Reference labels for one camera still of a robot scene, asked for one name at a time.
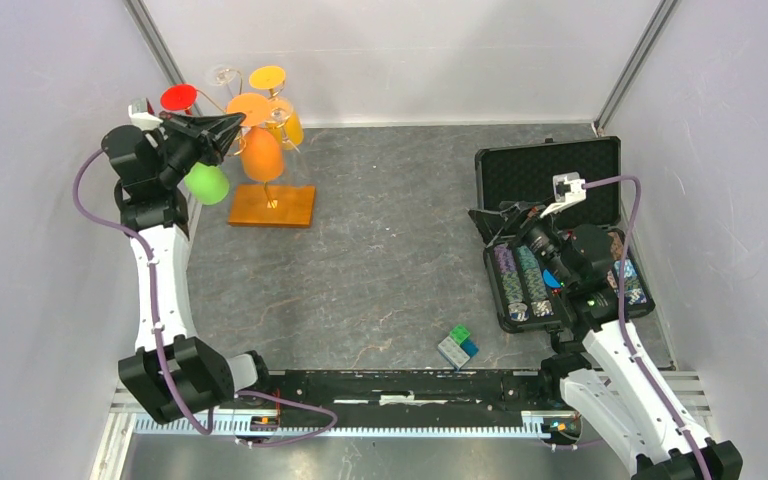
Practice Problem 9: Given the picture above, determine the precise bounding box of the clear champagne flute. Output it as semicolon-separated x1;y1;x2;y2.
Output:
266;96;304;151

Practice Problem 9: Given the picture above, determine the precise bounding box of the toy brick block stack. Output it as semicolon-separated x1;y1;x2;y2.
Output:
437;325;479;370

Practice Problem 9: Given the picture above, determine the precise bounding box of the green plastic wine glass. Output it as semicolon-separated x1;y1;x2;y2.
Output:
184;162;230;206

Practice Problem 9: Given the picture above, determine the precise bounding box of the black poker chip case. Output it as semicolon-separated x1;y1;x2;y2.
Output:
474;136;655;333

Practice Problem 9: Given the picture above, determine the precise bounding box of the gold wire glass rack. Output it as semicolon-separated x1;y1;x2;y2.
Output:
191;64;318;229

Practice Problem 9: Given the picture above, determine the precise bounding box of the clear wine glass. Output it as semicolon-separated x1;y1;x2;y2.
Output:
204;64;242;86

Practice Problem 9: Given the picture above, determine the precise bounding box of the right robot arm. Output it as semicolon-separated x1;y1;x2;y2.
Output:
468;202;743;479

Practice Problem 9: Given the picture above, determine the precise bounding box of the red plastic wine glass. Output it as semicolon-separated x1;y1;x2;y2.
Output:
160;83;198;115

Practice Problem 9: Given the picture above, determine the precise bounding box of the yellow plastic wine glass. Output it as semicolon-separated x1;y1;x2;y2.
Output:
248;65;304;150

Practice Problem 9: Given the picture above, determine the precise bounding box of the orange plastic wine glass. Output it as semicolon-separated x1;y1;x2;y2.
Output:
226;93;284;183

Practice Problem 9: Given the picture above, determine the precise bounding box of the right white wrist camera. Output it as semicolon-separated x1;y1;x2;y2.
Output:
540;172;587;218

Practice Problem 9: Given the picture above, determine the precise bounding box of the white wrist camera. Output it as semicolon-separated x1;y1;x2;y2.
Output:
540;172;587;218
128;98;163;131

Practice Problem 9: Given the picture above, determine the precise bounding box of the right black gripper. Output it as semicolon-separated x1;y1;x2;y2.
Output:
468;194;576;289

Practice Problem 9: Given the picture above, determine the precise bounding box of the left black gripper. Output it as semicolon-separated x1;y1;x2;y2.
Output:
155;112;246;187

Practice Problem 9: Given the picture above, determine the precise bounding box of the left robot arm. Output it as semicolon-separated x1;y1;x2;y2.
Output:
100;112;274;434

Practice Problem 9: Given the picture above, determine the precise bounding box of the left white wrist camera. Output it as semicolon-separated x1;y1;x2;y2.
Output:
128;98;163;131

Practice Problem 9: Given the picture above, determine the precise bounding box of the blue round dealer chip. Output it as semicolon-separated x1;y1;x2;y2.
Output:
542;269;563;290

